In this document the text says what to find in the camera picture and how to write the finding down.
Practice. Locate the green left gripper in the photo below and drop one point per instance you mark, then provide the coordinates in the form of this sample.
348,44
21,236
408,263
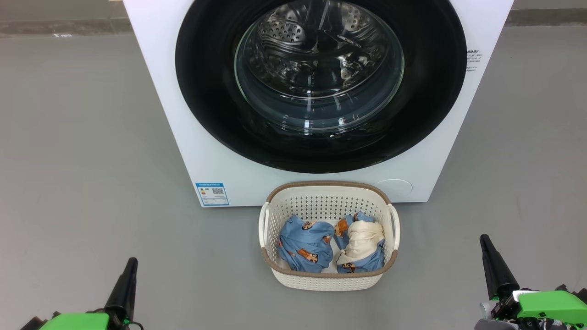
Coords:
75,321

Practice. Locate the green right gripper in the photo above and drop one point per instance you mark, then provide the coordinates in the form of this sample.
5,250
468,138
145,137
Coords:
550,305

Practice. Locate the blue and cream cartoon garment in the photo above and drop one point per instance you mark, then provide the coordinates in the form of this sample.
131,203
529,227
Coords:
362,240

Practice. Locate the blue cartoon print garment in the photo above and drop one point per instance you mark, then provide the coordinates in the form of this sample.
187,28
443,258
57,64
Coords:
305,240

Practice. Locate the washing machine door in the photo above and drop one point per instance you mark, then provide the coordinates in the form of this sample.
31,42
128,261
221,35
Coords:
206,91

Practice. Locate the white front-load washing machine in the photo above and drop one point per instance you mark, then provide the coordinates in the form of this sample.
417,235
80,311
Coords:
156,91

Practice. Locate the stainless steel washing machine drum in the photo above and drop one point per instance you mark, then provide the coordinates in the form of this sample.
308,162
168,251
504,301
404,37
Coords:
293,32

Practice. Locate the blue energy label sticker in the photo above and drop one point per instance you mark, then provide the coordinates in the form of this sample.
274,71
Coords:
212,195

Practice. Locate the round white filter cover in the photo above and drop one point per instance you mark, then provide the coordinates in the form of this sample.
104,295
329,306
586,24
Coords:
394,189

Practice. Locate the cream perforated laundry basket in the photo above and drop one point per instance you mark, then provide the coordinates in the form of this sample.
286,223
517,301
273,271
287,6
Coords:
321,201

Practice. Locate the small white floor tape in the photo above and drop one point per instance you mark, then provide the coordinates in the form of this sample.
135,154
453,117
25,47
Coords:
63,35

